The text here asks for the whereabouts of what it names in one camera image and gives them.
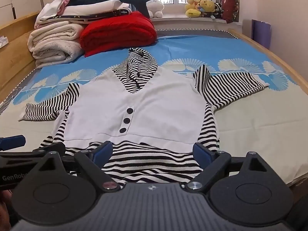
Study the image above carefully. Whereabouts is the red folded blanket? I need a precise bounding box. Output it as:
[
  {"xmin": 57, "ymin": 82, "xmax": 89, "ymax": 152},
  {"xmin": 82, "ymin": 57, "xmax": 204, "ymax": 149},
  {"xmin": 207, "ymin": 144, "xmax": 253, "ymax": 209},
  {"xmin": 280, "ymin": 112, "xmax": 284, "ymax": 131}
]
[{"xmin": 80, "ymin": 11, "xmax": 157, "ymax": 58}]

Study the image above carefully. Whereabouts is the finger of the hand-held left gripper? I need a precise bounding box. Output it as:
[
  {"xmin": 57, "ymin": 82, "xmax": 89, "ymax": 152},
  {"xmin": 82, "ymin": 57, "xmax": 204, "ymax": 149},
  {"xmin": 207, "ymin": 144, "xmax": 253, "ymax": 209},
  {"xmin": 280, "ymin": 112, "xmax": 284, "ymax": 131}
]
[
  {"xmin": 0, "ymin": 135, "xmax": 26, "ymax": 151},
  {"xmin": 0, "ymin": 141, "xmax": 66, "ymax": 160}
]

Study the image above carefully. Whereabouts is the yellow duck plush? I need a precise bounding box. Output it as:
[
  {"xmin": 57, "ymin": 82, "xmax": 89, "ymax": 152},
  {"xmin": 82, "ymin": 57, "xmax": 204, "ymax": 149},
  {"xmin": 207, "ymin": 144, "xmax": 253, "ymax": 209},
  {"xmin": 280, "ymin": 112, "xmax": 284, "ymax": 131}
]
[{"xmin": 185, "ymin": 0, "xmax": 202, "ymax": 18}]

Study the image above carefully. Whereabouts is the purple board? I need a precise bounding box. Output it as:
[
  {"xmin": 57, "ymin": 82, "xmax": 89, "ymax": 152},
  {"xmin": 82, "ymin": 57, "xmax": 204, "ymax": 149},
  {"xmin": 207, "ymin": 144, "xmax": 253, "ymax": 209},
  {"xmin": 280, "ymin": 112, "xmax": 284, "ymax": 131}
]
[{"xmin": 251, "ymin": 19, "xmax": 272, "ymax": 50}]

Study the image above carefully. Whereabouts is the navy patterned folded blanket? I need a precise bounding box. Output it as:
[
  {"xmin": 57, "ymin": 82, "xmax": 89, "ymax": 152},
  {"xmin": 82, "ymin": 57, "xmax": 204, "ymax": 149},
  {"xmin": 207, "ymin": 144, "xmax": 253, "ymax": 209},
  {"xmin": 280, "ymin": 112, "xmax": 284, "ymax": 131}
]
[{"xmin": 38, "ymin": 8, "xmax": 133, "ymax": 25}]

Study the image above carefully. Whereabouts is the wooden bed frame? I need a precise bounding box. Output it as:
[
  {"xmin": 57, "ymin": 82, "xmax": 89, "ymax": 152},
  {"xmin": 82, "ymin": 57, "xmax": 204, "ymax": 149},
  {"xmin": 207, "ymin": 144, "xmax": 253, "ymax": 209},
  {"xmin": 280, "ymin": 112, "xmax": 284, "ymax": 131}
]
[{"xmin": 0, "ymin": 11, "xmax": 308, "ymax": 101}]

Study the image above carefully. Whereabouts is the white folded quilt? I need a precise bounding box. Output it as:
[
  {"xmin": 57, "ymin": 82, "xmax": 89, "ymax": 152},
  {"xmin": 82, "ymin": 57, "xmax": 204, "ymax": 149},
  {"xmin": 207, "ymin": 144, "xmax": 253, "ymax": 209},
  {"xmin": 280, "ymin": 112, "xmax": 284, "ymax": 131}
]
[{"xmin": 35, "ymin": 0, "xmax": 130, "ymax": 22}]

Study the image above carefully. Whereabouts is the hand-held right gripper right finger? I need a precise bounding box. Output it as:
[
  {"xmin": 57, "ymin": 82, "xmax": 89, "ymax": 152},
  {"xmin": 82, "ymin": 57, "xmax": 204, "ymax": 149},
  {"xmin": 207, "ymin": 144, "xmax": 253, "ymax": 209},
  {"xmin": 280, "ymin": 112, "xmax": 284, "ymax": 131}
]
[{"xmin": 185, "ymin": 142, "xmax": 272, "ymax": 191}]

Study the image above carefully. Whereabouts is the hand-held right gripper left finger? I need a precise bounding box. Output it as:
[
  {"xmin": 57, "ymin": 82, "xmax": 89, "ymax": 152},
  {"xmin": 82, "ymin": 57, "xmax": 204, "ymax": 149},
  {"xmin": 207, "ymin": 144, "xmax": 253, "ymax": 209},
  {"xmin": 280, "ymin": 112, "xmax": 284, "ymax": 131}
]
[{"xmin": 36, "ymin": 141, "xmax": 121, "ymax": 192}]

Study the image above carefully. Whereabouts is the yellow round plush toy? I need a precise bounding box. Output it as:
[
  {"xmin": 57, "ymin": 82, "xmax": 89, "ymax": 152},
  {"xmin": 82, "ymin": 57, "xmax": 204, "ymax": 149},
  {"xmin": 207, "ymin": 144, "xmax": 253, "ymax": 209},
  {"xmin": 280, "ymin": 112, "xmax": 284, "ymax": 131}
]
[{"xmin": 200, "ymin": 0, "xmax": 216, "ymax": 15}]

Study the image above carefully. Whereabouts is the striped hoodie with white vest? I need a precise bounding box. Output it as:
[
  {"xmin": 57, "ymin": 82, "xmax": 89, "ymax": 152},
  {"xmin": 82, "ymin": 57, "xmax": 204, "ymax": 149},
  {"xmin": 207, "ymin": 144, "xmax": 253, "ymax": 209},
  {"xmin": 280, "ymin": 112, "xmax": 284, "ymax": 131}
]
[{"xmin": 23, "ymin": 48, "xmax": 270, "ymax": 190}]

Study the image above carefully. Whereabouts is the blue and cream bed sheet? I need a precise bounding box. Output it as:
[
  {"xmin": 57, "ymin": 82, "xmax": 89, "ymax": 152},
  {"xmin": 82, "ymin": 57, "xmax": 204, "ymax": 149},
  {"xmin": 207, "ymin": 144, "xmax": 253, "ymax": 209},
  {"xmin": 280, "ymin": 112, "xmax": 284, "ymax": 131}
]
[{"xmin": 0, "ymin": 32, "xmax": 308, "ymax": 188}]

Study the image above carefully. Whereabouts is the cream folded blanket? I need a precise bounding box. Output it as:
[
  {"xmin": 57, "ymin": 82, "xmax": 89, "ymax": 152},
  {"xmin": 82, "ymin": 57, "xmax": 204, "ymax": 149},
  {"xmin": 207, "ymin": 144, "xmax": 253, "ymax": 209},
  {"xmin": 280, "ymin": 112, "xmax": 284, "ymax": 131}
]
[{"xmin": 28, "ymin": 21, "xmax": 85, "ymax": 68}]

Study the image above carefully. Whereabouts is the pink cloth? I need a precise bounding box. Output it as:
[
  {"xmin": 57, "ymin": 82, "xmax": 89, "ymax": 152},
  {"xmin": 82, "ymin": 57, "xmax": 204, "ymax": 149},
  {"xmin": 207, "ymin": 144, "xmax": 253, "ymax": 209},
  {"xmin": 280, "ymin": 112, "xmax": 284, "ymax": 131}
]
[{"xmin": 56, "ymin": 0, "xmax": 70, "ymax": 15}]

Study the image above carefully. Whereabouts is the white plush toy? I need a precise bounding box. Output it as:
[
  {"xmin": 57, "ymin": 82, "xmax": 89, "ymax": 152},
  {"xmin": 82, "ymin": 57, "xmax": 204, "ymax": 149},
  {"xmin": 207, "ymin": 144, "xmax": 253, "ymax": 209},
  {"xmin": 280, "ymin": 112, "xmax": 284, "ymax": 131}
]
[{"xmin": 146, "ymin": 0, "xmax": 165, "ymax": 18}]

